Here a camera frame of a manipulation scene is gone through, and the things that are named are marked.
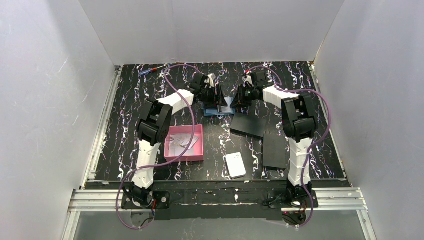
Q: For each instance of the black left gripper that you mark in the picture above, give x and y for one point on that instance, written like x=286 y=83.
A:
x=211 y=94

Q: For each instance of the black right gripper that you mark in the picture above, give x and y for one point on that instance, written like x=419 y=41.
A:
x=243 y=94

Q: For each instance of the blue leather card holder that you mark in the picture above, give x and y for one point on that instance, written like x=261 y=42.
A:
x=218 y=111

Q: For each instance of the pink plastic tray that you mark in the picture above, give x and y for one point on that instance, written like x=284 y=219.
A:
x=195 y=154

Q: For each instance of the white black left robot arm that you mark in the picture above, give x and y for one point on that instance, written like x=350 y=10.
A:
x=154 y=127

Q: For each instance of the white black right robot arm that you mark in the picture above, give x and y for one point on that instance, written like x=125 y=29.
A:
x=299 y=123

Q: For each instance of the loose VIP card in tray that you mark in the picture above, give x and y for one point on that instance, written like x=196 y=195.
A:
x=174 y=141

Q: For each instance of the dark grey perforated box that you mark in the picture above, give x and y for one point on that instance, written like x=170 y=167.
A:
x=248 y=125

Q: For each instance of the flat black rectangular box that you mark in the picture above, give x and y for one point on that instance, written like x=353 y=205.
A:
x=274 y=152

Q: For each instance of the white small box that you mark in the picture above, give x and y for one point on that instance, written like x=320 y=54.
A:
x=235 y=165

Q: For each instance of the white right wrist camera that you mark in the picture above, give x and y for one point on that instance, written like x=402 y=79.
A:
x=247 y=79

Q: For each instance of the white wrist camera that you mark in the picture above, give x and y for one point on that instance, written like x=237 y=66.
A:
x=211 y=80
x=247 y=79

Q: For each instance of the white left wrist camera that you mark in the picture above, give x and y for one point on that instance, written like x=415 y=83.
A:
x=211 y=80

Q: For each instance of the blue red handled screwdriver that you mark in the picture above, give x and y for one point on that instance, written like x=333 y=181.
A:
x=149 y=71

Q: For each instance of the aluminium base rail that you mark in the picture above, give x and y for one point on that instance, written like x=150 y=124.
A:
x=217 y=214

